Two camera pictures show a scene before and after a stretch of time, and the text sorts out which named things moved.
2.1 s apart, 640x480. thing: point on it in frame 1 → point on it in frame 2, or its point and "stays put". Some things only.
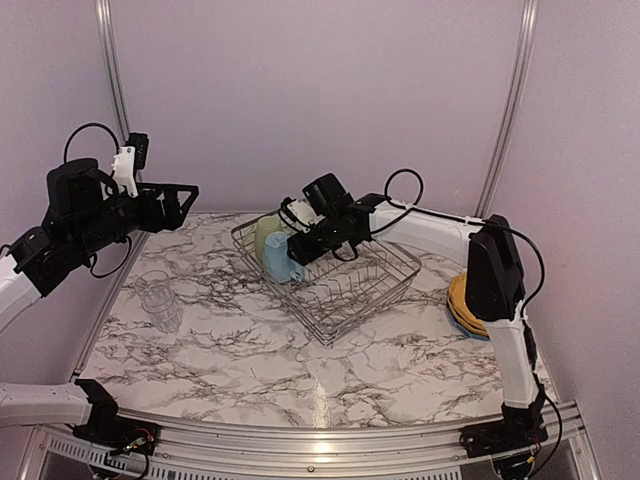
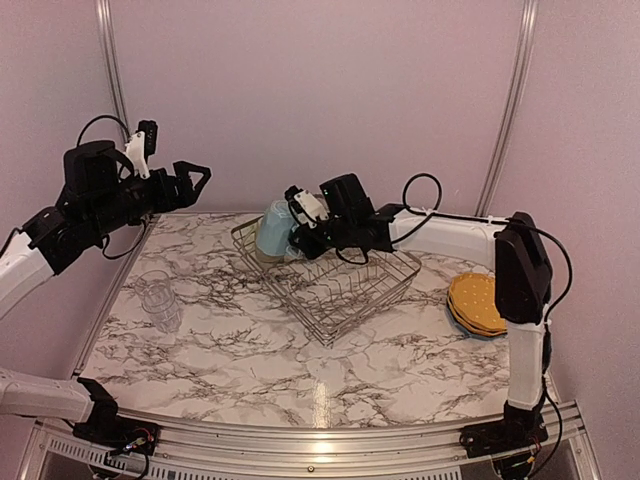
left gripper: x=155 y=221 → x=184 y=196
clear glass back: x=150 y=280 stays put
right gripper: x=304 y=253 stays put
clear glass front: x=160 y=303 stays put
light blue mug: x=278 y=267 → x=274 y=228
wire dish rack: x=340 y=289 stays put
